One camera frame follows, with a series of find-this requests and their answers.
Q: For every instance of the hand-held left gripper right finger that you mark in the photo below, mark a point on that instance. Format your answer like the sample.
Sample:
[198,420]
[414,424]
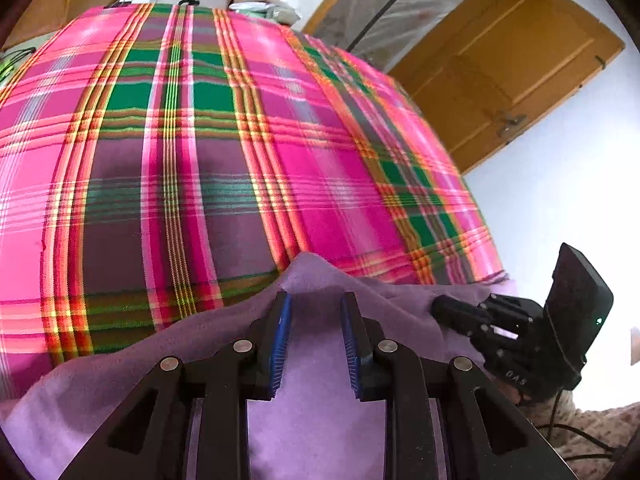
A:
[350,345]

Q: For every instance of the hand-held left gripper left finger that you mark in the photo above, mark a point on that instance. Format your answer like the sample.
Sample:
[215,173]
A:
[281,340]

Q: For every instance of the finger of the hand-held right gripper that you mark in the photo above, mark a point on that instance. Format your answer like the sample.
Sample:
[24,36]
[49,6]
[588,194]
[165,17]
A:
[460,312]

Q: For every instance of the purple fleece pants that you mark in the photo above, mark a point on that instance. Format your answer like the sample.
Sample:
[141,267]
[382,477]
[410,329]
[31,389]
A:
[150,350]

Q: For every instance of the person's right forearm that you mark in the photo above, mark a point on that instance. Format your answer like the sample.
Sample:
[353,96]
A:
[600,430]

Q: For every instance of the pink green plaid blanket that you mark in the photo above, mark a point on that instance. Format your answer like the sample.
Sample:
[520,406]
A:
[225,160]

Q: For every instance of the wooden door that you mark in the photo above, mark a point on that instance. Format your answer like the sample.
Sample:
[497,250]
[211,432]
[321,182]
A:
[525,60]

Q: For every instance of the clear plastic door curtain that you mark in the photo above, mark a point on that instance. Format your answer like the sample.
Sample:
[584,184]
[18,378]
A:
[400,10]

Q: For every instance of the grey plastic packets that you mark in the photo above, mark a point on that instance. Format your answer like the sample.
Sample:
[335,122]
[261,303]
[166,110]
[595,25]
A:
[270,12]

